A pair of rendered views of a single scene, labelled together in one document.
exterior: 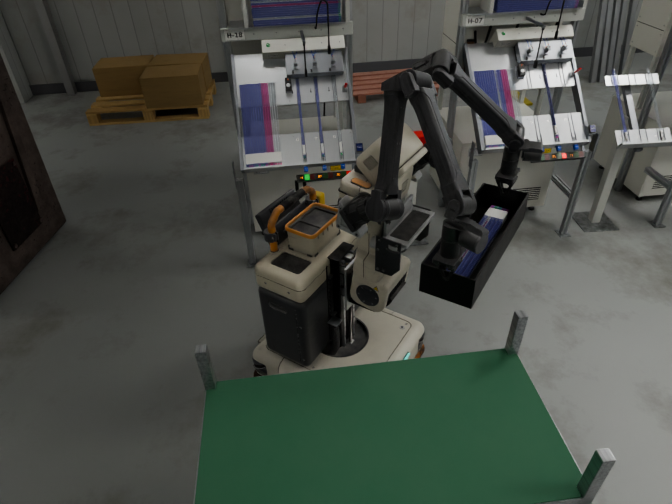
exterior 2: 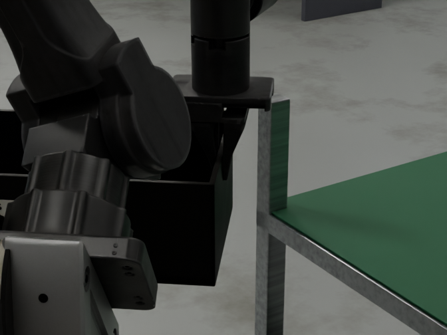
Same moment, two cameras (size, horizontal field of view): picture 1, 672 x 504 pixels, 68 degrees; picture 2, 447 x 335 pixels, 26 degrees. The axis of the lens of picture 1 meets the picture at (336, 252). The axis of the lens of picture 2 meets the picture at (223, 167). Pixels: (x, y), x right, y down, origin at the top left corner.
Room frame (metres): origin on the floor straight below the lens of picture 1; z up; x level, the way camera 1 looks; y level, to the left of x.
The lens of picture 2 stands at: (1.54, 0.48, 1.50)
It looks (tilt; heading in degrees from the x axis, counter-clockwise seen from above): 24 degrees down; 243
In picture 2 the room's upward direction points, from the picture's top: straight up
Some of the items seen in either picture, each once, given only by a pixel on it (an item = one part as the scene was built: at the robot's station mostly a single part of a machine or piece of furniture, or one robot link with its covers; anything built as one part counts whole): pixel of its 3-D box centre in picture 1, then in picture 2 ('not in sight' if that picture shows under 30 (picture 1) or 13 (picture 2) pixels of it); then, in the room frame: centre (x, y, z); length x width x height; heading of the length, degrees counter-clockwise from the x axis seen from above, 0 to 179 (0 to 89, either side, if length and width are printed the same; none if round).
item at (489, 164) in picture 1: (488, 159); not in sight; (3.41, -1.19, 0.31); 0.70 x 0.65 x 0.62; 96
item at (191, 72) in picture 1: (152, 87); not in sight; (5.59, 2.00, 0.24); 1.30 x 0.91 x 0.47; 96
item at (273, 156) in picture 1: (298, 142); not in sight; (3.09, 0.22, 0.66); 1.01 x 0.73 x 1.31; 6
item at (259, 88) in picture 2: (450, 247); (220, 68); (1.13, -0.33, 1.21); 0.10 x 0.07 x 0.07; 147
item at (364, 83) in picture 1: (389, 84); not in sight; (5.94, -0.72, 0.05); 1.16 x 0.80 x 0.11; 96
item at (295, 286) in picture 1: (321, 281); not in sight; (1.73, 0.07, 0.59); 0.55 x 0.34 x 0.83; 147
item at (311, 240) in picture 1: (314, 229); not in sight; (1.75, 0.09, 0.87); 0.23 x 0.15 x 0.11; 147
